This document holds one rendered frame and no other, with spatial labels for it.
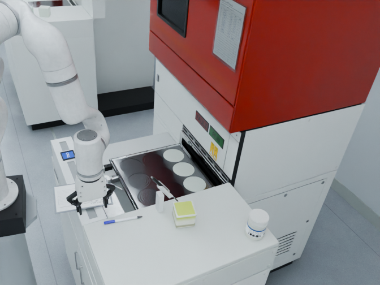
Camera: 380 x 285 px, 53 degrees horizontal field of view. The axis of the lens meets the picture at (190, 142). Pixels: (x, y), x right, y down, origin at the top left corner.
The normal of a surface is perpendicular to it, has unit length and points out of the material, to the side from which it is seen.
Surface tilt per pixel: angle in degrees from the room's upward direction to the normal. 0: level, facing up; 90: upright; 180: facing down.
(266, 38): 90
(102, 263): 0
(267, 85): 90
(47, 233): 0
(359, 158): 90
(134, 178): 0
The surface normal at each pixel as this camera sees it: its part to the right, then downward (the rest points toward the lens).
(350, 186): -0.88, 0.21
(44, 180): 0.10, -0.80
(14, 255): 0.65, 0.50
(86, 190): 0.40, 0.57
